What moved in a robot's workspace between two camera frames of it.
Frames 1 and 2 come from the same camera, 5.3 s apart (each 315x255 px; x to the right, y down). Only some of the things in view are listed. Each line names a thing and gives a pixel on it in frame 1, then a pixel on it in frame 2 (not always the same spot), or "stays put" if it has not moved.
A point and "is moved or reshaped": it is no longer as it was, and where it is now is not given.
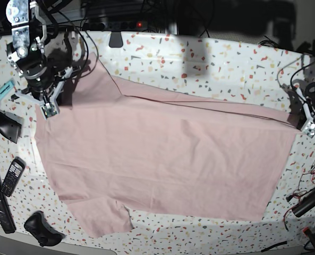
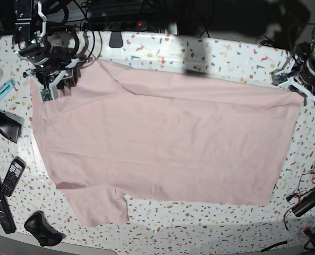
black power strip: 116,25 stays put
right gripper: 297,117 to 305,75
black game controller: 36,224 stays put
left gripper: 43,86 to 49,73
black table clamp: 116,40 stays put
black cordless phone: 17,168 stays put
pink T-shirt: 115,146 is moved or reshaped
